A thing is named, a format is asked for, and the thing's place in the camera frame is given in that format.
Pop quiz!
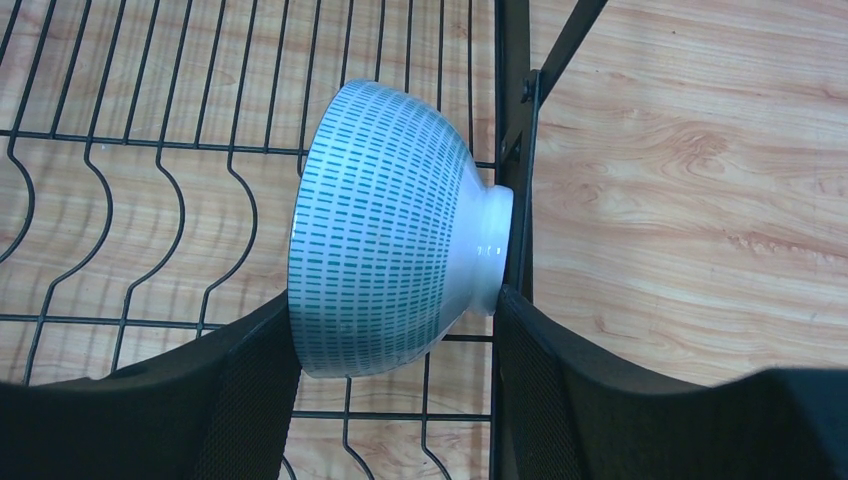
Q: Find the teal dashed pattern bowl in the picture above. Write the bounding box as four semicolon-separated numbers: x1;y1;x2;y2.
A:
287;79;514;378

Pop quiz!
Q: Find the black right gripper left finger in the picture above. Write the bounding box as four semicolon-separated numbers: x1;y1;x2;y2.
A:
1;295;301;479

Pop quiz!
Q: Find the black wire dish rack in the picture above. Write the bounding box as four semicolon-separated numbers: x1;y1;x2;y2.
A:
0;0;609;480

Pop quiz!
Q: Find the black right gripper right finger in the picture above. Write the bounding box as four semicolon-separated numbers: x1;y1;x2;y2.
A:
495;287;847;479

